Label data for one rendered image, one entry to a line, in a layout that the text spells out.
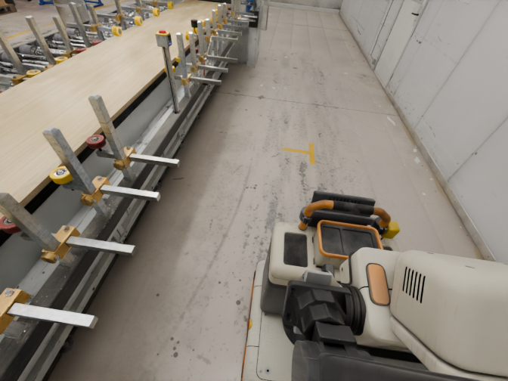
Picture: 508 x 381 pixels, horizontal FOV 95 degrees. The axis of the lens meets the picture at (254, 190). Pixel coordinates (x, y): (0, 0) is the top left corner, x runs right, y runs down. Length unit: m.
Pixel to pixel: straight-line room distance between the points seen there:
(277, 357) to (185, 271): 0.84
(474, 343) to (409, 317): 0.08
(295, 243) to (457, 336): 0.69
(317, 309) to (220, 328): 1.28
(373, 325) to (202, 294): 1.38
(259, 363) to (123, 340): 0.83
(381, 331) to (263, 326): 0.96
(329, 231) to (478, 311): 0.62
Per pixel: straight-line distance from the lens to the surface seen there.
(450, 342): 0.42
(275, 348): 1.40
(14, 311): 1.07
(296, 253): 0.98
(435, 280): 0.41
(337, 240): 0.94
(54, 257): 1.14
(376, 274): 0.52
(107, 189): 1.22
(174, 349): 1.70
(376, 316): 0.50
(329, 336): 0.42
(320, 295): 0.47
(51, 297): 1.20
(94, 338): 1.86
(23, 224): 1.02
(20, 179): 1.36
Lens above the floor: 1.65
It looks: 47 degrees down
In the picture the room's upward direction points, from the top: 6 degrees clockwise
